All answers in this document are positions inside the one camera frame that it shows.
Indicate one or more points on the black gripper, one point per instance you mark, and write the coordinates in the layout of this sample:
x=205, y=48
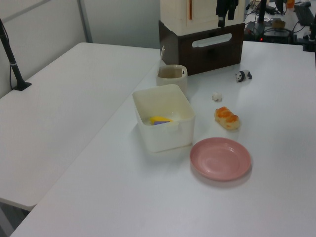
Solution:
x=227, y=5

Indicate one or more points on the white paper ball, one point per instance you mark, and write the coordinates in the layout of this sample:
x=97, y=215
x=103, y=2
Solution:
x=217, y=96

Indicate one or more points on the cream trash can with lid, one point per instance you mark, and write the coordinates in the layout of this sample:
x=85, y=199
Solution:
x=172, y=82

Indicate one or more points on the black monitor stand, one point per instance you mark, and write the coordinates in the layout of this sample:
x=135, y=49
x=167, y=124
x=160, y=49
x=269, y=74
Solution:
x=261, y=12

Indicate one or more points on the white microwave oven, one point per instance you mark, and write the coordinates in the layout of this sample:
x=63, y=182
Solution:
x=212, y=56

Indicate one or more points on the brown cardboard item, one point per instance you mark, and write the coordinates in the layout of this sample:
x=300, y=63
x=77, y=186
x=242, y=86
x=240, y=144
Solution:
x=278, y=24

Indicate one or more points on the panda figurine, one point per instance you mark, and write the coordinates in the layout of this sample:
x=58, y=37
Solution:
x=244, y=74

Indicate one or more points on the black keyboard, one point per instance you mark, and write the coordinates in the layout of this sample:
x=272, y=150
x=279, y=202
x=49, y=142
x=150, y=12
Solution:
x=304, y=13

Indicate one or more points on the toy bread loaf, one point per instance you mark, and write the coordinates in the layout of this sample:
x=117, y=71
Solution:
x=227, y=118

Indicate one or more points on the yellow toy banana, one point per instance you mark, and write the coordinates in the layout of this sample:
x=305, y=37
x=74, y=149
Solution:
x=160, y=119

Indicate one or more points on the purple cube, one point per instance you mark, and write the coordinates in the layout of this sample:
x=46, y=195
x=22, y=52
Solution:
x=161, y=123

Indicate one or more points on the cream plastic storage bin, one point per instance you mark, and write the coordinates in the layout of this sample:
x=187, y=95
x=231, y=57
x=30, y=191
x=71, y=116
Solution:
x=165, y=138

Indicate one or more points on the pink plate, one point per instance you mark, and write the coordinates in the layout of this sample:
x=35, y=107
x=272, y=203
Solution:
x=219, y=160

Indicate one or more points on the black clamp mount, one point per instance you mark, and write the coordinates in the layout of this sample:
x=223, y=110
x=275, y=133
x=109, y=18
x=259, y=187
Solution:
x=309, y=39

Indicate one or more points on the black camera stand pole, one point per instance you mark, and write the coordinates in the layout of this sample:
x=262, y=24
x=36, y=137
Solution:
x=11, y=61

